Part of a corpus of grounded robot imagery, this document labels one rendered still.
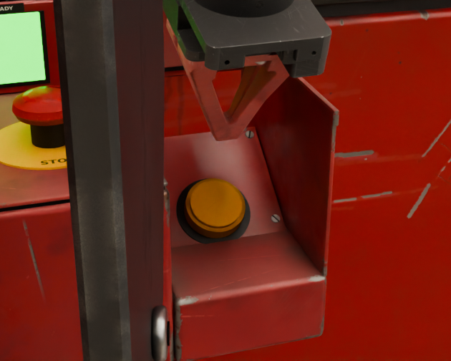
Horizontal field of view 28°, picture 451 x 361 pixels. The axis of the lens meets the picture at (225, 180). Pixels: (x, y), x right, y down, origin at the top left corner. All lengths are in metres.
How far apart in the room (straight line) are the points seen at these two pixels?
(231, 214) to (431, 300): 0.46
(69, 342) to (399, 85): 0.45
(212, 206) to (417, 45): 0.34
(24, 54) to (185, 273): 0.18
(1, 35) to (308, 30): 0.22
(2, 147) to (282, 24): 0.18
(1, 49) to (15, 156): 0.10
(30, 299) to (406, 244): 0.52
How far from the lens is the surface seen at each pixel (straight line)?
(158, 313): 0.15
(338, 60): 0.81
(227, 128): 0.52
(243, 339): 0.54
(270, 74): 0.50
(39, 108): 0.50
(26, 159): 0.50
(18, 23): 0.58
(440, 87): 0.86
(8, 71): 0.59
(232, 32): 0.44
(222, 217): 0.56
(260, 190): 0.59
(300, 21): 0.46
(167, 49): 0.61
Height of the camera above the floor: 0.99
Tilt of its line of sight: 27 degrees down
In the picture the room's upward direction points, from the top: straight up
